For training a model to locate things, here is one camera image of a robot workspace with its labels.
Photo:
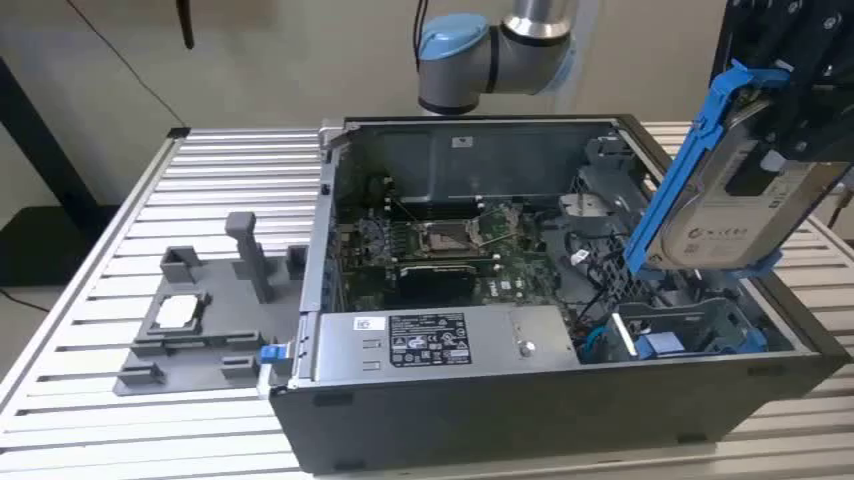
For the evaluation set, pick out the hard disk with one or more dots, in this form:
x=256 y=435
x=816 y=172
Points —
x=720 y=235

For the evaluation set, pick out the black RAM slot row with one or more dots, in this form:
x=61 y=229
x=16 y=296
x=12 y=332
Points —
x=433 y=206

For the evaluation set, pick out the green motherboard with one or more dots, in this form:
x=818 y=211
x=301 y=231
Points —
x=527 y=270

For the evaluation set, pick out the blue carrier in bay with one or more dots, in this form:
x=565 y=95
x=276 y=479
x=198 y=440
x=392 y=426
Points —
x=656 y=346

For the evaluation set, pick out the CPU socket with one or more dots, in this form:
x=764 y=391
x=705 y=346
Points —
x=443 y=240

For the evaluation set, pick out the thin metal locking lever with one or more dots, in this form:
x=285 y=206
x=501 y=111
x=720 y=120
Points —
x=407 y=210

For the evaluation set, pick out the black graphics card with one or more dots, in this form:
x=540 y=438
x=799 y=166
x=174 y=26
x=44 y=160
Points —
x=433 y=287

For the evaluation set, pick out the black open PC case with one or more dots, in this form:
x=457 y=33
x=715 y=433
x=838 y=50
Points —
x=467 y=420

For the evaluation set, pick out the silver power supply unit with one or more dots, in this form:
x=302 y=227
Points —
x=347 y=360

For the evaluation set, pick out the blue case latch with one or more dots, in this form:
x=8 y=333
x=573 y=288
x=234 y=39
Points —
x=269 y=355

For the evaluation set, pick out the grey parts rack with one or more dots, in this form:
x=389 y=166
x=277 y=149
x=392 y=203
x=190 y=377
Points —
x=220 y=290

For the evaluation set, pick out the silver CPU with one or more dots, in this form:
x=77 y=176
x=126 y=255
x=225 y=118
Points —
x=176 y=312

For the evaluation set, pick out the black desk stand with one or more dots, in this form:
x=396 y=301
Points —
x=40 y=150

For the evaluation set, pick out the silver metal bracket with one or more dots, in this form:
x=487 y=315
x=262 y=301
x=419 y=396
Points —
x=583 y=205

